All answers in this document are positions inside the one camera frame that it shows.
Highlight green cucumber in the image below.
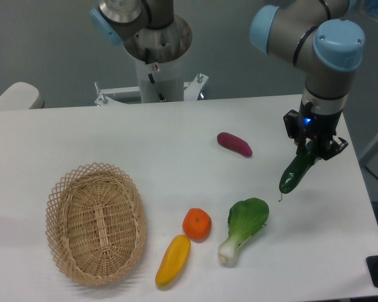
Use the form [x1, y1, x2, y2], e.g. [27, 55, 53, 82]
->
[278, 141, 316, 202]

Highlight orange tangerine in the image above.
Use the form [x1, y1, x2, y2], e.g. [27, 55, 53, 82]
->
[182, 208, 212, 242]

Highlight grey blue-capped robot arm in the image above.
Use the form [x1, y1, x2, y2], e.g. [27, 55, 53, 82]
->
[90, 1, 365, 160]

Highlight woven wicker basket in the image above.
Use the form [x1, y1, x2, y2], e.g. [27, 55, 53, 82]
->
[45, 163, 146, 286]

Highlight yellow mango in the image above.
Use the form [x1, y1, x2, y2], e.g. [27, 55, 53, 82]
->
[155, 235, 191, 288]

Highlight purple sweet potato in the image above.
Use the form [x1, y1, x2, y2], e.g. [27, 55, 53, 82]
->
[217, 132, 253, 158]

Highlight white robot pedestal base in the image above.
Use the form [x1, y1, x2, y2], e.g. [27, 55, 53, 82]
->
[93, 15, 209, 106]

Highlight green bok choy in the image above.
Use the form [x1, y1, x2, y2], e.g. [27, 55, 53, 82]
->
[218, 198, 270, 267]

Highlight white chair armrest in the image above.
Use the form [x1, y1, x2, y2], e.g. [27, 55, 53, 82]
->
[0, 82, 45, 111]

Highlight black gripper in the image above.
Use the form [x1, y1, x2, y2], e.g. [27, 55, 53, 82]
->
[283, 101, 348, 160]

